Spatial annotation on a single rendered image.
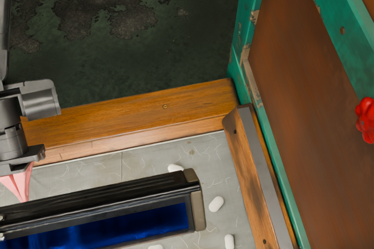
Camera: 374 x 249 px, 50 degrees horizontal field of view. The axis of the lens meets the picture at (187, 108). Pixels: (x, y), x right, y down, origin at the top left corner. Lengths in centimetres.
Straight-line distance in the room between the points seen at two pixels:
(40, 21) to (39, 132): 125
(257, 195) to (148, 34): 134
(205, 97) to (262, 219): 31
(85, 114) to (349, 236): 59
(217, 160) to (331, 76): 43
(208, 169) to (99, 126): 25
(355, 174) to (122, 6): 172
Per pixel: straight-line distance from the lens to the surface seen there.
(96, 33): 201
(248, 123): 78
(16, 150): 77
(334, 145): 54
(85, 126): 90
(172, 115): 89
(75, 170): 90
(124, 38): 197
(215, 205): 83
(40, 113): 75
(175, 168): 85
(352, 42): 43
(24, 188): 79
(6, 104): 75
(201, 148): 89
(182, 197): 47
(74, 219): 48
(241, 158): 79
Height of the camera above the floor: 157
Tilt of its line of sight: 64 degrees down
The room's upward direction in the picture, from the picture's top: straight up
